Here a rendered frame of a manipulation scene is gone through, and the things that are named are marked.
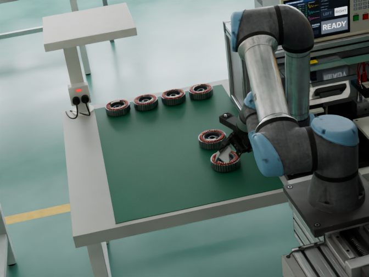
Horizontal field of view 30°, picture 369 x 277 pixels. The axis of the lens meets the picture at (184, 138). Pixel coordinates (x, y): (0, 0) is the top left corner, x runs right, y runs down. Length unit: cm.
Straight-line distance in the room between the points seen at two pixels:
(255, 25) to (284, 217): 178
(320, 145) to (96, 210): 101
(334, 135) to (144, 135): 131
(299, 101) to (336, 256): 57
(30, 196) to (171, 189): 173
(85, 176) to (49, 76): 306
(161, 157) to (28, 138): 216
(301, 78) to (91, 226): 88
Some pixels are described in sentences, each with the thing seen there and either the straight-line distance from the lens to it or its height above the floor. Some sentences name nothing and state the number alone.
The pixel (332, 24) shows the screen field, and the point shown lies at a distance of 268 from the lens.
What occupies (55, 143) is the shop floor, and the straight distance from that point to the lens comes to 463.
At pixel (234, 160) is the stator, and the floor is 79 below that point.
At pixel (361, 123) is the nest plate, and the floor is 78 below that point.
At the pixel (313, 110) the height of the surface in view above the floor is 88.
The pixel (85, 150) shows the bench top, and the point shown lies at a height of 75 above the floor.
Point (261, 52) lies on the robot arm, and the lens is 193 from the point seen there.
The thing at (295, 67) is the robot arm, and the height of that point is 127.
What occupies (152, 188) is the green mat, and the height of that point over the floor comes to 75.
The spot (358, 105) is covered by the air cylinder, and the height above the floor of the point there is 81.
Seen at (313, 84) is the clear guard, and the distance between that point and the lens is 247.
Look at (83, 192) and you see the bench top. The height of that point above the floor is 75.
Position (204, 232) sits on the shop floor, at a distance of 354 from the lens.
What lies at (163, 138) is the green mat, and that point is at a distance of 286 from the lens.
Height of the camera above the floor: 212
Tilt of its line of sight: 29 degrees down
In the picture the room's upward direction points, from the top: 8 degrees counter-clockwise
